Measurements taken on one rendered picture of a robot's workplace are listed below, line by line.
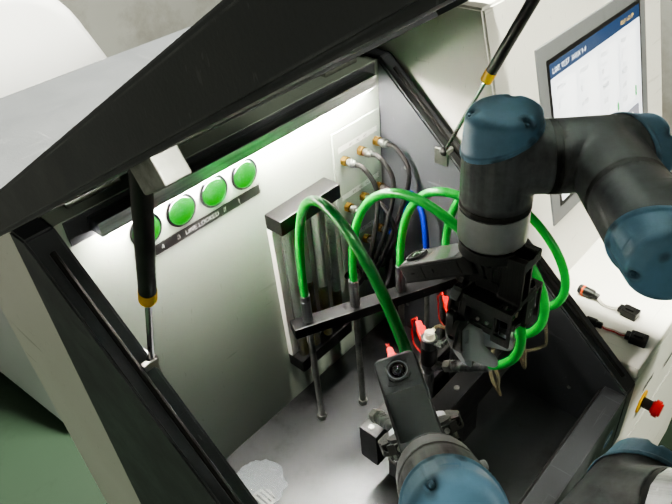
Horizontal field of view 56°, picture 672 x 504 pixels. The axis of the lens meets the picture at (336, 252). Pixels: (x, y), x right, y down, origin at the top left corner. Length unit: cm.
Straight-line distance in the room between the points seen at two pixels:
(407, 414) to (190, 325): 49
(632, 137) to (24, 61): 169
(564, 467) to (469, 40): 70
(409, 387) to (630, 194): 28
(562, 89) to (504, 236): 66
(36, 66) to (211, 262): 116
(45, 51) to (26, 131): 109
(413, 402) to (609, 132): 32
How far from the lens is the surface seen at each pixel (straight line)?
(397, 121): 119
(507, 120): 61
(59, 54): 208
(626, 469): 59
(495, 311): 72
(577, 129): 65
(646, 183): 58
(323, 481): 124
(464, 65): 111
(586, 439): 117
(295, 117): 100
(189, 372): 110
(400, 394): 66
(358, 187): 121
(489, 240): 67
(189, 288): 101
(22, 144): 95
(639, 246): 53
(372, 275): 73
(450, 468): 47
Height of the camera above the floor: 187
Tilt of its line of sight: 38 degrees down
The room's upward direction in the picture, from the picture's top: 6 degrees counter-clockwise
